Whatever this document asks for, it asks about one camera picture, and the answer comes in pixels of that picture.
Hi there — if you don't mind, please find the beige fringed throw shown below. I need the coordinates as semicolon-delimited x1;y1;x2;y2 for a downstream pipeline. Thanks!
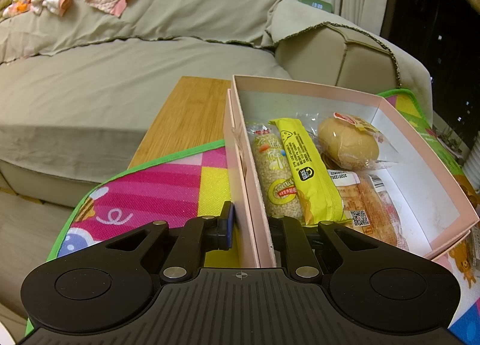
260;0;433;120

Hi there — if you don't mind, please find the green digital clock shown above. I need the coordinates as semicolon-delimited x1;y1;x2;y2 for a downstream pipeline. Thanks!
299;0;332;13

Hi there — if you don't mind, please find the colourful cartoon play mat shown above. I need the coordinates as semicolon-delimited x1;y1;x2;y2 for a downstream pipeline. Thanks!
24;88;480;345

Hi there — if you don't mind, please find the yellow snack bar packet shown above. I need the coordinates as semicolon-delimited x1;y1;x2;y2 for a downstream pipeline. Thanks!
269;118;345;226

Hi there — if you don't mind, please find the orange cake packet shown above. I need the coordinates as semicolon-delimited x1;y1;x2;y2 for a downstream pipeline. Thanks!
326;169;409;252

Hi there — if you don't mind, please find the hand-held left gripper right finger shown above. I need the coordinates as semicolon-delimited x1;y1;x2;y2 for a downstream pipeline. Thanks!
270;216;377;286

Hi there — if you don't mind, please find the khaki sofa cover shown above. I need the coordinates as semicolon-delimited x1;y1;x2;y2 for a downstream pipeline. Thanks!
0;0;293;185

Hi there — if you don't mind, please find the round bun packet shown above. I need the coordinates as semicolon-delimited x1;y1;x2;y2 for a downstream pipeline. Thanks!
317;112;398;171

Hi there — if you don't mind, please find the beige leather sofa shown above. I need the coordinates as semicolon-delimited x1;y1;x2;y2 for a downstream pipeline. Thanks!
0;23;400;212

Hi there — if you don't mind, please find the white plant pot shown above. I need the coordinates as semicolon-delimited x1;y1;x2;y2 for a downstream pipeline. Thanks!
462;144;480;199

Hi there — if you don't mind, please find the pink cardboard box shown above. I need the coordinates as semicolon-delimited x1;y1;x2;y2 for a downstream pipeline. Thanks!
223;75;480;268

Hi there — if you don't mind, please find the puffed rice bar packet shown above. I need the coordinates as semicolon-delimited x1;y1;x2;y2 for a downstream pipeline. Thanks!
245;122;304;220

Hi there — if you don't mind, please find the grey snack packet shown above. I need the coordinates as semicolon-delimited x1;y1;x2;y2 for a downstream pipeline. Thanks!
465;228;480;267

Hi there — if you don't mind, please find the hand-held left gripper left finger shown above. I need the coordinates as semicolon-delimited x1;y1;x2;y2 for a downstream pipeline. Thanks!
106;201;236;287

